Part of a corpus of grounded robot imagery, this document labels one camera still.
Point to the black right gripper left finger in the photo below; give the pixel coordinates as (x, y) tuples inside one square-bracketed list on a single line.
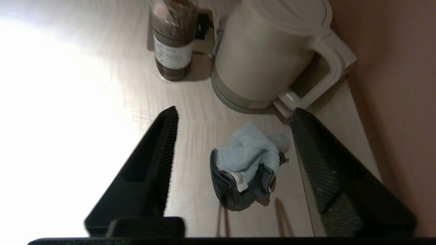
[(136, 197)]

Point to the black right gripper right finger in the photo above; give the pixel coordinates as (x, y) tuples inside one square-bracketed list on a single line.
[(347, 197)]

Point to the light blue microfiber cloth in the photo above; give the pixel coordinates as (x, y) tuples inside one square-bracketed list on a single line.
[(248, 153)]

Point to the grey kettle base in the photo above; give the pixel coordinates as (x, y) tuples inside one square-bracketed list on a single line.
[(231, 100)]

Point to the dark tea bottle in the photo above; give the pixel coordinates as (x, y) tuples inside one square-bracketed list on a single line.
[(173, 47)]

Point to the cream electric kettle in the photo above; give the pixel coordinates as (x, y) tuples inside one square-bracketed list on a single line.
[(262, 51)]

